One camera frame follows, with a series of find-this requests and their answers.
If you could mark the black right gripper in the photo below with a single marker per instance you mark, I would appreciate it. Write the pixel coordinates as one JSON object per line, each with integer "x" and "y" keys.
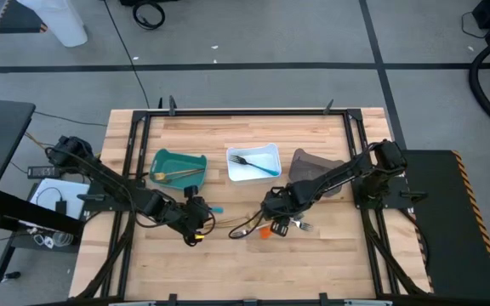
{"x": 281, "y": 202}

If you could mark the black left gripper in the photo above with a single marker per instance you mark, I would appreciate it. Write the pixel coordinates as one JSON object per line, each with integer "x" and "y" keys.
{"x": 189, "y": 212}

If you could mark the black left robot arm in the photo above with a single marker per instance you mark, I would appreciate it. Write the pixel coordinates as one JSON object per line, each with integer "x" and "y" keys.
{"x": 113, "y": 185}

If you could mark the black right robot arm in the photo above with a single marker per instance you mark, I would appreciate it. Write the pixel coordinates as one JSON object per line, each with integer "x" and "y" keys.
{"x": 338, "y": 173}

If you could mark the grey translucent plastic bin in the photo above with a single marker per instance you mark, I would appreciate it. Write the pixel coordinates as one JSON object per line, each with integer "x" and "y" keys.
{"x": 304, "y": 163}

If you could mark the white plastic bin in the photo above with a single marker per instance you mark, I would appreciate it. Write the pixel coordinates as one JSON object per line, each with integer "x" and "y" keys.
{"x": 266, "y": 155}

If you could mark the teal plastic bin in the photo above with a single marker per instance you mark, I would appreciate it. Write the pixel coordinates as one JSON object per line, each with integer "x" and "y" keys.
{"x": 177, "y": 159}

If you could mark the small black charger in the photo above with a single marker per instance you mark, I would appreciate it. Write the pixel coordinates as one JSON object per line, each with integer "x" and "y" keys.
{"x": 60, "y": 207}

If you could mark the black power adapter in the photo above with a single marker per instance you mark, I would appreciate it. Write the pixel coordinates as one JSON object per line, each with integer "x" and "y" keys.
{"x": 43, "y": 172}

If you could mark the large hazard-striped black platform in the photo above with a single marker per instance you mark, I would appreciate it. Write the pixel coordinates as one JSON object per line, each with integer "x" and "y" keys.
{"x": 449, "y": 229}

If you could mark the small black floor object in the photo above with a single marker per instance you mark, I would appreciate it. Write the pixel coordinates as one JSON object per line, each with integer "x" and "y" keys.
{"x": 12, "y": 275}

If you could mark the small hazard-striped black mat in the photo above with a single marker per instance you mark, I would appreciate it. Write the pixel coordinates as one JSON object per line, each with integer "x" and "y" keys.
{"x": 15, "y": 19}

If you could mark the black metal table frame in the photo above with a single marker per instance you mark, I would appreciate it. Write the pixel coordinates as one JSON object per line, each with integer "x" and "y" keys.
{"x": 245, "y": 112}

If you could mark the black frame clamp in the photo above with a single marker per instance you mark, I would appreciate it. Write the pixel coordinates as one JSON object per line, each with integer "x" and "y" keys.
{"x": 172, "y": 299}
{"x": 328, "y": 108}
{"x": 323, "y": 299}
{"x": 172, "y": 106}

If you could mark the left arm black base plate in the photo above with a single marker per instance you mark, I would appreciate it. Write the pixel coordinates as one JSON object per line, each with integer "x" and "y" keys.
{"x": 100, "y": 206}

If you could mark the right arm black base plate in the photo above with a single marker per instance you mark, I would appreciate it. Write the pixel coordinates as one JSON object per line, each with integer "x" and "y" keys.
{"x": 398, "y": 200}

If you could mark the white wrapped post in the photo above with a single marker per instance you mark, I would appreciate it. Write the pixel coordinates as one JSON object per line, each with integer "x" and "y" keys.
{"x": 64, "y": 25}

